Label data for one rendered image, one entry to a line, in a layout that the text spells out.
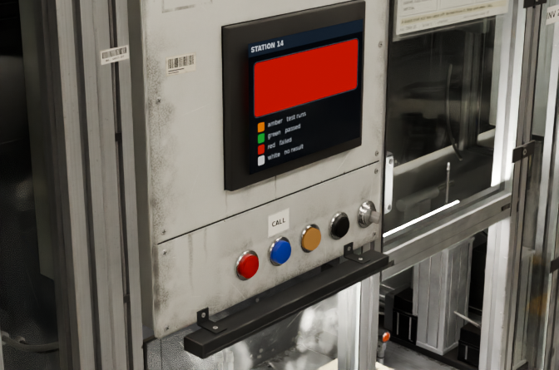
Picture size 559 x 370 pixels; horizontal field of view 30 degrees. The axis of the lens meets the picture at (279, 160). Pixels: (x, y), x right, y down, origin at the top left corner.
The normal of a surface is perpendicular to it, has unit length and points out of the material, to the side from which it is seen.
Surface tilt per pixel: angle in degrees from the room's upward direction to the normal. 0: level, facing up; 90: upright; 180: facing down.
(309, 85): 90
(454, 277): 90
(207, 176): 90
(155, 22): 90
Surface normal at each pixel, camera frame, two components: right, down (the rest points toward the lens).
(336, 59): 0.73, 0.22
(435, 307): -0.68, 0.23
